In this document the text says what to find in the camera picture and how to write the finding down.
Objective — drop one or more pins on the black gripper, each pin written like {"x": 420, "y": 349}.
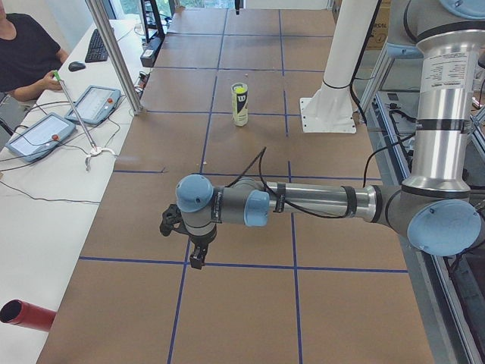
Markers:
{"x": 201, "y": 240}

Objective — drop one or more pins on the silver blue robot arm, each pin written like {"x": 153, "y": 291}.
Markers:
{"x": 431, "y": 207}

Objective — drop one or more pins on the metal reacher grabber stick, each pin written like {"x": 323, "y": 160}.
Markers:
{"x": 95, "y": 150}

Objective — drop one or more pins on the far blue teach pendant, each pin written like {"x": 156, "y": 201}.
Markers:
{"x": 96, "y": 104}

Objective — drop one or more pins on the blue teach pendant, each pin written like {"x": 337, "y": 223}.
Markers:
{"x": 41, "y": 138}
{"x": 96, "y": 104}

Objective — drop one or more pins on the red cylinder tube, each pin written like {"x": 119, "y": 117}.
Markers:
{"x": 27, "y": 315}

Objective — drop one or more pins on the near blue teach pendant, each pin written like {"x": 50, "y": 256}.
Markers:
{"x": 41, "y": 138}

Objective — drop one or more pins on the black mini computer box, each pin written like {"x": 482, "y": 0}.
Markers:
{"x": 150, "y": 53}

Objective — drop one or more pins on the black computer mouse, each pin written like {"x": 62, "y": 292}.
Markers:
{"x": 76, "y": 66}

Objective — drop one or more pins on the black keyboard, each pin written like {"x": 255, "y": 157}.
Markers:
{"x": 96, "y": 51}

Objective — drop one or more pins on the seated person black shirt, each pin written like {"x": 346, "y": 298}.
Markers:
{"x": 29, "y": 57}

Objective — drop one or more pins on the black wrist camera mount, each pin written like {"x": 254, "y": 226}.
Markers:
{"x": 172, "y": 220}

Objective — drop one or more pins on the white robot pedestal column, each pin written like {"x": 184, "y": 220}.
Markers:
{"x": 330, "y": 109}

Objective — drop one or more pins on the aluminium frame post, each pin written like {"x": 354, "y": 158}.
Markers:
{"x": 103, "y": 24}

